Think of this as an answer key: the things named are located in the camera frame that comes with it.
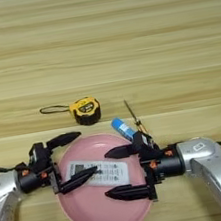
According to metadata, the pink round plate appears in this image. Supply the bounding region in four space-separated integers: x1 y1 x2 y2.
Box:
48 126 158 221

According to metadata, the blue glue stick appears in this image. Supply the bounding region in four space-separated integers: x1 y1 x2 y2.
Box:
110 114 138 145

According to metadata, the yellow black tape measure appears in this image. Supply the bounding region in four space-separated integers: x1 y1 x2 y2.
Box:
39 94 103 133

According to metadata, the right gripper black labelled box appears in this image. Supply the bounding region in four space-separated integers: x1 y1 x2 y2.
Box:
130 127 162 162

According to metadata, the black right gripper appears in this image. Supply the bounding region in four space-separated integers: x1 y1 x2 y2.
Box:
97 135 191 209

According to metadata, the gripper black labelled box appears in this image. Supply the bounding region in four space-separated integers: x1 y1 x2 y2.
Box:
26 141 54 175
130 127 162 162

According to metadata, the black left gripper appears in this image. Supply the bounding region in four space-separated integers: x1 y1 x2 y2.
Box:
10 129 103 203

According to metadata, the white remote control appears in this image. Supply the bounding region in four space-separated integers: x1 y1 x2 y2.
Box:
63 151 132 195

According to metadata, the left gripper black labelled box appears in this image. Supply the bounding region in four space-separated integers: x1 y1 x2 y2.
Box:
26 141 54 175

